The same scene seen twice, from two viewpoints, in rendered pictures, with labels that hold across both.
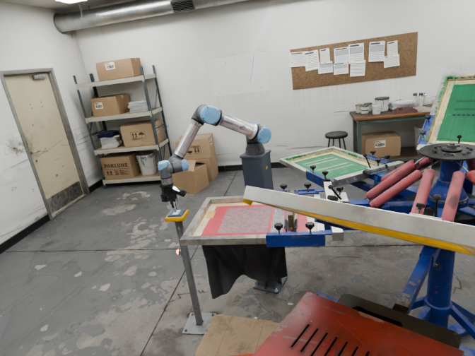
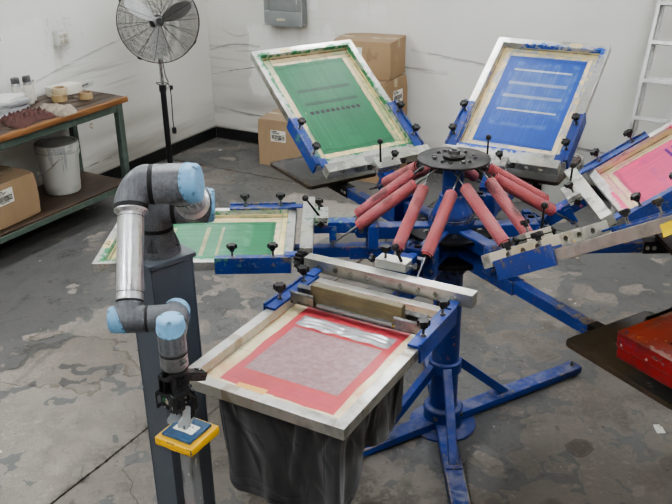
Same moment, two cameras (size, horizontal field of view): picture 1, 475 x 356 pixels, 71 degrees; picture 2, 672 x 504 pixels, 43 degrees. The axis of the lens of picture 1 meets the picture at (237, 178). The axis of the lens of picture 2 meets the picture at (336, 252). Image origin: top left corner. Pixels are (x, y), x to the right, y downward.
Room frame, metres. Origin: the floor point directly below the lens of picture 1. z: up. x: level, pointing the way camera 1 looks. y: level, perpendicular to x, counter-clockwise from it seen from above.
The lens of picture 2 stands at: (1.08, 2.21, 2.40)
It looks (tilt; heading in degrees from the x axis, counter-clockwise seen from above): 24 degrees down; 288
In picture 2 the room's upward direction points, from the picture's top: 1 degrees counter-clockwise
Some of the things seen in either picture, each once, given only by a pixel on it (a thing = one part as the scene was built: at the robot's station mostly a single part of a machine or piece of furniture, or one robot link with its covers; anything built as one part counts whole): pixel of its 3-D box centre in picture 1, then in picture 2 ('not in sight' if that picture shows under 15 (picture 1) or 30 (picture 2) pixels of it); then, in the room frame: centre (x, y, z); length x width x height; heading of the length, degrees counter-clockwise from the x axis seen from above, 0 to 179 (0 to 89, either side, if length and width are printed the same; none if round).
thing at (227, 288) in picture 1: (247, 268); (373, 431); (1.66, 0.02, 0.74); 0.46 x 0.04 x 0.42; 77
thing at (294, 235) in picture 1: (295, 238); (432, 332); (1.53, -0.26, 0.97); 0.30 x 0.05 x 0.07; 77
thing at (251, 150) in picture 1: (254, 146); (157, 238); (2.47, -0.16, 1.25); 0.15 x 0.15 x 0.10
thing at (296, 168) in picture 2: not in sight; (366, 199); (2.11, -1.57, 0.91); 1.34 x 0.40 x 0.08; 137
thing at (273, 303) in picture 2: (296, 196); (292, 296); (2.07, -0.38, 0.97); 0.30 x 0.05 x 0.07; 77
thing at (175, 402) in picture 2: (168, 191); (175, 387); (2.10, 0.47, 1.12); 0.09 x 0.08 x 0.12; 77
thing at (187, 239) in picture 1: (256, 216); (324, 345); (1.85, -0.08, 0.97); 0.79 x 0.58 x 0.04; 77
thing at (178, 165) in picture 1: (179, 165); (169, 317); (2.15, 0.38, 1.27); 0.11 x 0.11 x 0.08; 21
